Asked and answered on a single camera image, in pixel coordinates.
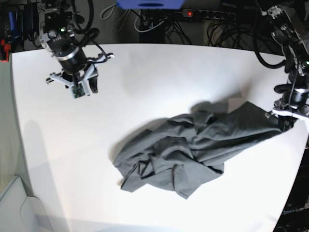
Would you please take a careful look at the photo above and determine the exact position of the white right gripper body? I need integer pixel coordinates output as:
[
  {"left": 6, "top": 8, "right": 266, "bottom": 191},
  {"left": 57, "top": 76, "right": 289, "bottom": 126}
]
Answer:
[{"left": 46, "top": 53, "right": 114, "bottom": 96}]

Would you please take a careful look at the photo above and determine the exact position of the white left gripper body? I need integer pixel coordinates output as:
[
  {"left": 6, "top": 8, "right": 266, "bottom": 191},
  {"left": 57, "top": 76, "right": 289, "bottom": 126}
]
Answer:
[{"left": 265, "top": 99, "right": 309, "bottom": 121}]

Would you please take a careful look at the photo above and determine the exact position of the dark grey t-shirt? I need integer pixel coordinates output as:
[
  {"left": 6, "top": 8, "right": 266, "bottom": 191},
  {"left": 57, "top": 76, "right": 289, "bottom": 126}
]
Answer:
[{"left": 113, "top": 102, "right": 281, "bottom": 199}]

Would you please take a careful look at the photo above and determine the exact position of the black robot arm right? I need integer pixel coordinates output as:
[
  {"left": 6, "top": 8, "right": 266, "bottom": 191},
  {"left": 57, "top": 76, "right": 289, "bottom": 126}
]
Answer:
[{"left": 39, "top": 0, "right": 113, "bottom": 99}]

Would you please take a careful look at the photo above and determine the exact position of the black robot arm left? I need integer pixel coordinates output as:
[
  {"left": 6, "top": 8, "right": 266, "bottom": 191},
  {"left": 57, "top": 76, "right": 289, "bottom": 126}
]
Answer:
[{"left": 253, "top": 0, "right": 309, "bottom": 131}]

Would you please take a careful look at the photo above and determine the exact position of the red and black clamp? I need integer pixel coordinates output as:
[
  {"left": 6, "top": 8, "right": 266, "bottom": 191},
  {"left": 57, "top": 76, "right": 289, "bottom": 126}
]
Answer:
[{"left": 0, "top": 39, "right": 12, "bottom": 62}]

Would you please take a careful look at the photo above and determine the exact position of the blue box at top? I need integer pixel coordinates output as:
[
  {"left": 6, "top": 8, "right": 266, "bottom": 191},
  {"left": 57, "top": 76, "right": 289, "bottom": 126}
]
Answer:
[{"left": 116, "top": 0, "right": 184, "bottom": 10}]

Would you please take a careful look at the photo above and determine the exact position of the black power strip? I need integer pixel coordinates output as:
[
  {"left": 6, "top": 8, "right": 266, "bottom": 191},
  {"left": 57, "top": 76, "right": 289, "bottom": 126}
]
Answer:
[{"left": 182, "top": 9, "right": 236, "bottom": 21}]

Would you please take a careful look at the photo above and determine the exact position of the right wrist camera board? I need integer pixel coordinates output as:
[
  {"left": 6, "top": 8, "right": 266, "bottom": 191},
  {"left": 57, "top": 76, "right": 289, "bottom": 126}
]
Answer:
[{"left": 70, "top": 84, "right": 85, "bottom": 99}]

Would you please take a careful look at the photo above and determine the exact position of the white cable loop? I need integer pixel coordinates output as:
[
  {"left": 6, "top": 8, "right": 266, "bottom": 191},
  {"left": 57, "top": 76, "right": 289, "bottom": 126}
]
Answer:
[{"left": 134, "top": 9, "right": 167, "bottom": 33}]

